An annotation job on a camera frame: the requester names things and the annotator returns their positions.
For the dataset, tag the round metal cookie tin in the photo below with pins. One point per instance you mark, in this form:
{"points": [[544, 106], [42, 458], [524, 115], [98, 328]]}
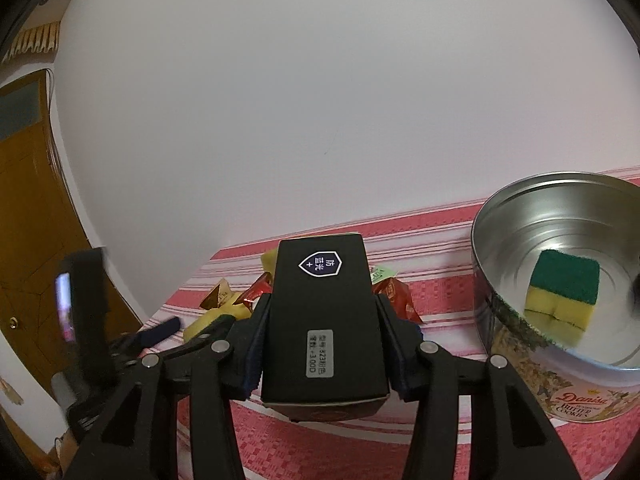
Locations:
{"points": [[575, 395]]}

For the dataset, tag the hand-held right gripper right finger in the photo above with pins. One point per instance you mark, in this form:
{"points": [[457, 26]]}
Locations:
{"points": [[396, 360]]}

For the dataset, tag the black cardboard box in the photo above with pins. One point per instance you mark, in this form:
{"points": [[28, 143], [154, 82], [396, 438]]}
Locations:
{"points": [[320, 310]]}

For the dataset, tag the gold brown snack packet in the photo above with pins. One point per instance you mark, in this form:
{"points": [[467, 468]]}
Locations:
{"points": [[217, 297]]}

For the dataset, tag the red white striped tablecloth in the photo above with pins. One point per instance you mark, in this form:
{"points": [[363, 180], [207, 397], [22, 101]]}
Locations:
{"points": [[440, 280]]}

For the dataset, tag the beige tassel trim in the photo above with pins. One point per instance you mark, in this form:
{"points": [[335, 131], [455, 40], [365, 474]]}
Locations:
{"points": [[35, 39]]}

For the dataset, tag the brown candy wrapper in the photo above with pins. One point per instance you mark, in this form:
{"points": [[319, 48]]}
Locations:
{"points": [[398, 301]]}

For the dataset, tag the brown wooden door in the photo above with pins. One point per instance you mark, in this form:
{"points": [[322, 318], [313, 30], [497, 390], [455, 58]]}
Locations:
{"points": [[40, 210]]}

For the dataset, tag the yellow green sponge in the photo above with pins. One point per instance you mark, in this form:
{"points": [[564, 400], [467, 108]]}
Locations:
{"points": [[565, 280]]}

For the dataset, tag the green white snack packet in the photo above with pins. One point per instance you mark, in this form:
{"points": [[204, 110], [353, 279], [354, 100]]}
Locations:
{"points": [[382, 273]]}

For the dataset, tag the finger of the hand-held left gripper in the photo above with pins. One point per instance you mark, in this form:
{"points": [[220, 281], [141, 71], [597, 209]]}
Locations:
{"points": [[160, 331]]}

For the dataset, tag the red snack packet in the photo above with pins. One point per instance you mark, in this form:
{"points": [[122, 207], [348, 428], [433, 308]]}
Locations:
{"points": [[256, 292]]}

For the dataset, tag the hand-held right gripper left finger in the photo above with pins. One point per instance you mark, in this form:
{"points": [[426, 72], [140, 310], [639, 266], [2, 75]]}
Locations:
{"points": [[250, 360]]}

